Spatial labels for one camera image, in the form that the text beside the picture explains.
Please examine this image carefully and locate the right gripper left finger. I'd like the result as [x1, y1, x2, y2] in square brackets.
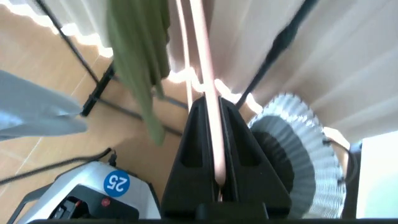
[160, 95, 218, 218]

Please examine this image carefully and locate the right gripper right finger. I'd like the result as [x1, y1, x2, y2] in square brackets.
[219, 96, 292, 218]

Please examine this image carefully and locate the pink clothes hanger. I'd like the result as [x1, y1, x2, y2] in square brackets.
[175, 0, 227, 187]

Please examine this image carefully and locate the green printed shirt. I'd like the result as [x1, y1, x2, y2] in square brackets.
[106, 0, 171, 147]

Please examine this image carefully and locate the pale grey garment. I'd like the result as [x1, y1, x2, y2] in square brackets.
[0, 70, 88, 141]

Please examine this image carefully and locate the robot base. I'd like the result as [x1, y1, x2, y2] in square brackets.
[6, 160, 162, 220]

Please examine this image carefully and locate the white laundry basket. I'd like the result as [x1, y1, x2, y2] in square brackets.
[248, 92, 358, 220]

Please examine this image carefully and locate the black clothes rack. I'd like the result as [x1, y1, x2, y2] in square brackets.
[33, 0, 320, 138]

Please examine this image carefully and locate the black cable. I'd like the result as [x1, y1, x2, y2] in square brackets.
[0, 147, 118, 187]

